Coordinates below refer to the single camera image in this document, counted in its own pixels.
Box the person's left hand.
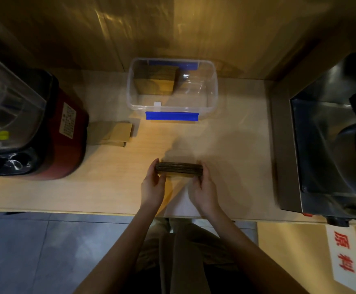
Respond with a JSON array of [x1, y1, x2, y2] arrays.
[[140, 158, 167, 210]]

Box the white paper sign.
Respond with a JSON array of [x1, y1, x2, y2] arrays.
[[325, 224, 356, 294]]

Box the red blender base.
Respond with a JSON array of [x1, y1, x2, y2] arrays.
[[0, 68, 90, 181]]

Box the flat brown paper bags pile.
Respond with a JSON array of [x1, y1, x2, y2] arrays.
[[87, 120, 133, 148]]

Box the person's right hand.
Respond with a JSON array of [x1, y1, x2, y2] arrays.
[[189, 163, 221, 216]]

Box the person's beige trousers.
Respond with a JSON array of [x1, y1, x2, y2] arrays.
[[134, 218, 258, 294]]

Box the person's right forearm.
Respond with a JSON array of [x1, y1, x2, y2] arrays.
[[201, 206, 310, 294]]

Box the stainless steel machine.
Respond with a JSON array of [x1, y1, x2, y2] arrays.
[[271, 53, 356, 230]]

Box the person's left forearm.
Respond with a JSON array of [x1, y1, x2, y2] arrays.
[[73, 201, 160, 294]]

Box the clear blender jar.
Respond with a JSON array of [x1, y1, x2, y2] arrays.
[[0, 47, 47, 150]]

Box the clear plastic storage container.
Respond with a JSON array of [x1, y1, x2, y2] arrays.
[[126, 57, 219, 121]]

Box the brown paper bags bundle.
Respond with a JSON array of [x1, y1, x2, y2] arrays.
[[133, 65, 179, 96]]

